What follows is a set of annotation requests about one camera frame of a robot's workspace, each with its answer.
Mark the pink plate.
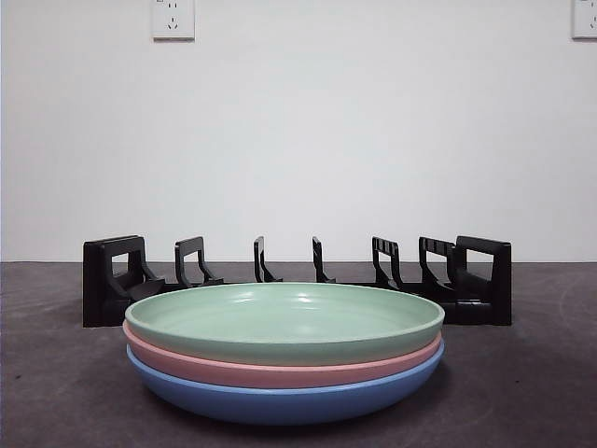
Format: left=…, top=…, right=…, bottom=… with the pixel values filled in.
left=122, top=321, right=444, bottom=390

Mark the black plastic dish rack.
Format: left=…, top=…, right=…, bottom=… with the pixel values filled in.
left=82, top=234, right=513, bottom=329

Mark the white wall socket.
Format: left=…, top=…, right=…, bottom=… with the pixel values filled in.
left=151, top=0, right=196, bottom=42
left=571, top=0, right=597, bottom=41

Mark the blue plate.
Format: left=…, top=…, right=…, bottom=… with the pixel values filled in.
left=125, top=343, right=447, bottom=427

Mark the green plate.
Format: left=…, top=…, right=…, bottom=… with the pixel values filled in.
left=124, top=281, right=447, bottom=363

